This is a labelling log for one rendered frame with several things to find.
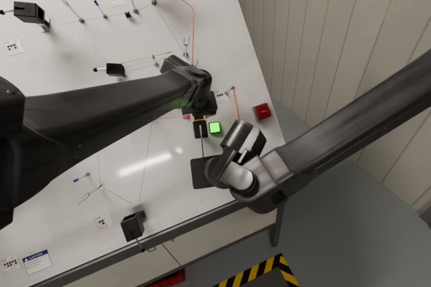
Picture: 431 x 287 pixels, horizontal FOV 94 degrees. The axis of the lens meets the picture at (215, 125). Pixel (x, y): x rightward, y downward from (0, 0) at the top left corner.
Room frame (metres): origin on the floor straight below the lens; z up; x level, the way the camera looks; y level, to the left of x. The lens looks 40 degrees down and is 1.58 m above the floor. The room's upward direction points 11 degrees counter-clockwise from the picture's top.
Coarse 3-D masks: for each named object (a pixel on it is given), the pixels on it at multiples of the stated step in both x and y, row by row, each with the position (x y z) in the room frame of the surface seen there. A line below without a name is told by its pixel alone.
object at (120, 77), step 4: (108, 64) 0.63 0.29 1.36; (112, 64) 0.63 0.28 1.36; (116, 64) 0.63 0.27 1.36; (120, 64) 0.63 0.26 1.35; (96, 68) 0.64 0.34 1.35; (108, 68) 0.63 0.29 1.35; (112, 68) 0.63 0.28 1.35; (116, 68) 0.63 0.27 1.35; (120, 68) 0.63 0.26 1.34; (108, 72) 0.62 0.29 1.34; (112, 72) 0.62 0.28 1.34; (116, 72) 0.62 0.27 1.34; (120, 72) 0.62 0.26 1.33; (116, 76) 0.66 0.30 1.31; (120, 76) 0.66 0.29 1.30; (120, 80) 0.66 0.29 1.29
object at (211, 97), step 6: (210, 96) 0.51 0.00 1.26; (192, 102) 0.46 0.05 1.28; (198, 102) 0.45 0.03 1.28; (204, 102) 0.45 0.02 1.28; (210, 102) 0.49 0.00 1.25; (216, 102) 0.49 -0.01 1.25; (186, 108) 0.47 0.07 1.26; (192, 108) 0.47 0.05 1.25; (198, 108) 0.46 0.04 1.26; (204, 108) 0.47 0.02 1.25; (210, 108) 0.47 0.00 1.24; (216, 108) 0.47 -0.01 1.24
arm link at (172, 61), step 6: (168, 60) 0.48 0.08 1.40; (174, 60) 0.49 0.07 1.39; (180, 60) 0.49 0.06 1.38; (162, 66) 0.48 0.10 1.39; (168, 66) 0.47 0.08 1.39; (174, 66) 0.46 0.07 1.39; (186, 66) 0.41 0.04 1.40; (192, 66) 0.43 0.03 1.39; (162, 72) 0.47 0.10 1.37; (192, 72) 0.39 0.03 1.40; (198, 72) 0.40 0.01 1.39; (204, 72) 0.42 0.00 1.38; (204, 78) 0.42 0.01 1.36; (198, 90) 0.42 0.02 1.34
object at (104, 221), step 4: (108, 212) 0.37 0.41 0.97; (100, 216) 0.36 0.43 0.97; (104, 216) 0.36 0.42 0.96; (108, 216) 0.36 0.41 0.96; (96, 220) 0.35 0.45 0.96; (100, 220) 0.35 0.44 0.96; (104, 220) 0.35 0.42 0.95; (108, 220) 0.35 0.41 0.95; (112, 220) 0.35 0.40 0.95; (100, 224) 0.34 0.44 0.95; (104, 224) 0.34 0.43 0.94; (108, 224) 0.34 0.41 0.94; (112, 224) 0.34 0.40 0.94; (100, 228) 0.34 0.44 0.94; (104, 228) 0.34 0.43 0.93
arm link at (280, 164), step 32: (416, 64) 0.23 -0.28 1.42; (384, 96) 0.20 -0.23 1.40; (416, 96) 0.18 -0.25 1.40; (320, 128) 0.20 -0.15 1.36; (352, 128) 0.18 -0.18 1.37; (384, 128) 0.17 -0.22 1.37; (256, 160) 0.19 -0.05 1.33; (288, 160) 0.17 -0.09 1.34; (320, 160) 0.16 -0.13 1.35; (256, 192) 0.14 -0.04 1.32; (288, 192) 0.15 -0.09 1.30
